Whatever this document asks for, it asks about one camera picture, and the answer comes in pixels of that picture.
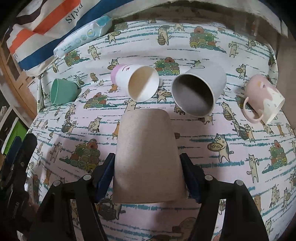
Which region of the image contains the baby wipes pack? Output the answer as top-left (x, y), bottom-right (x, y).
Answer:
top-left (53, 15), bottom-right (112, 58)

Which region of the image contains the green cup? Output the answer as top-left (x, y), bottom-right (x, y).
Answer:
top-left (50, 78), bottom-right (80, 105)

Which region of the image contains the pink white mug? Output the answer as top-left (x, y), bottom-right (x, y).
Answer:
top-left (242, 74), bottom-right (285, 125)

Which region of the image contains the cat print bed sheet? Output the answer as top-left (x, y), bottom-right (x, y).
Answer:
top-left (28, 20), bottom-right (295, 240)

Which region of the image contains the white pink paper cup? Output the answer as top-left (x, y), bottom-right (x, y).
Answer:
top-left (110, 64), bottom-right (161, 102)

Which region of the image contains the wooden glass door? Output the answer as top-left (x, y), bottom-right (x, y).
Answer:
top-left (1, 34), bottom-right (37, 120)

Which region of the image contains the grey cup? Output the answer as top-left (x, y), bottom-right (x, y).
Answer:
top-left (171, 61), bottom-right (227, 118)

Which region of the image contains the beige speckled cup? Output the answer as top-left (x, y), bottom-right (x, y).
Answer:
top-left (112, 109), bottom-right (187, 204)

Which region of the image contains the striped Hermes Paris blanket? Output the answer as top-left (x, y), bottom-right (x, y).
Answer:
top-left (5, 0), bottom-right (144, 77)

